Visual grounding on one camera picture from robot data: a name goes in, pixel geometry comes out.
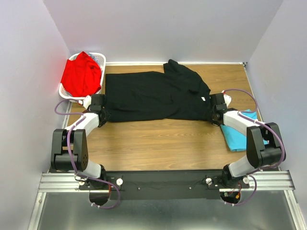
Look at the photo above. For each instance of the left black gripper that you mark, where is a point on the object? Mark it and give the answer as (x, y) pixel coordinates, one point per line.
(104, 121)

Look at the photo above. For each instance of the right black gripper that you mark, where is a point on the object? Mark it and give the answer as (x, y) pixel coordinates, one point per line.
(215, 122)

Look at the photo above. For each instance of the black t shirt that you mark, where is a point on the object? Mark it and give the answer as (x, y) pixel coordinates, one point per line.
(176, 93)

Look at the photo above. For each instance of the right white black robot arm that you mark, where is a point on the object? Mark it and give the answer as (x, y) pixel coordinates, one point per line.
(264, 145)

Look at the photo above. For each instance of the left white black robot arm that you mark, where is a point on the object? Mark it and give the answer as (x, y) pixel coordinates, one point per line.
(69, 150)

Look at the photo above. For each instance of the red t shirt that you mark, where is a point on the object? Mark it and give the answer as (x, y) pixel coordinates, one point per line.
(82, 76)

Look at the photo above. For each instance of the folded turquoise t shirt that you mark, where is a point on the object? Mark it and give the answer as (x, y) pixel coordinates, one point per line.
(234, 139)

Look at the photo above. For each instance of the white plastic laundry basket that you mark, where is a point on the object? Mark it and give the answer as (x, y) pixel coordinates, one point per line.
(101, 60)

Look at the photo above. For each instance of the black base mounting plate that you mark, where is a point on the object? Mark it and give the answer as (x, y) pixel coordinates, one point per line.
(173, 184)

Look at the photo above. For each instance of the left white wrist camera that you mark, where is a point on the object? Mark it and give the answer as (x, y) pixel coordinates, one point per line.
(86, 102)

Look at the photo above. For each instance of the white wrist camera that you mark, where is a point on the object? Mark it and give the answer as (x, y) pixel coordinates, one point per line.
(86, 102)
(227, 98)

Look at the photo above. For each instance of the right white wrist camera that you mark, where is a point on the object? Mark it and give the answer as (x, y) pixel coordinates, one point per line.
(227, 98)

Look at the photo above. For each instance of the aluminium extrusion rail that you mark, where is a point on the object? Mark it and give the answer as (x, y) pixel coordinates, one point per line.
(262, 181)

